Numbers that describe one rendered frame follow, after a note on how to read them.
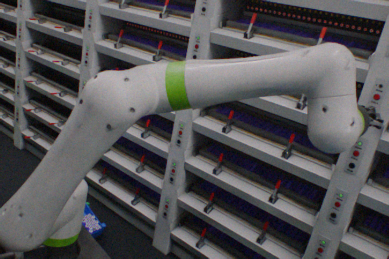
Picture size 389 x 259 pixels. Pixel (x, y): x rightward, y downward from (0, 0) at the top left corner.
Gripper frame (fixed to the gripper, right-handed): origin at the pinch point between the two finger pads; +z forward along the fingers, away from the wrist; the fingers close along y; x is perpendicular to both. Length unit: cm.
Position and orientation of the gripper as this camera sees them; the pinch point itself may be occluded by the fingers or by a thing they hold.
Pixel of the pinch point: (368, 112)
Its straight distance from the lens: 117.3
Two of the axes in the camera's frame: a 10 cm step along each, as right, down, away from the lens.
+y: 7.7, 3.5, -5.4
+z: 6.1, -1.5, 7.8
